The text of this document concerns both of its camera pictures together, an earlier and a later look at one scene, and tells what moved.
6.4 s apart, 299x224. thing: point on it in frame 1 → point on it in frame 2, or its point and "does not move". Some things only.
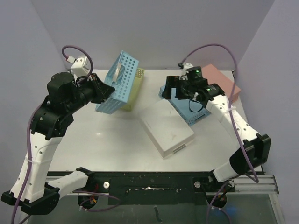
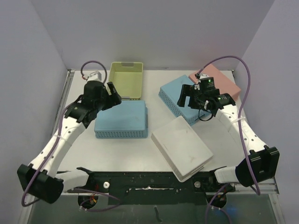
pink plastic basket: x=214 y=75 does not move
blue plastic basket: x=121 y=75 → x=128 y=119
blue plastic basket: x=192 y=111 does not move
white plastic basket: x=168 y=130 → x=182 y=149
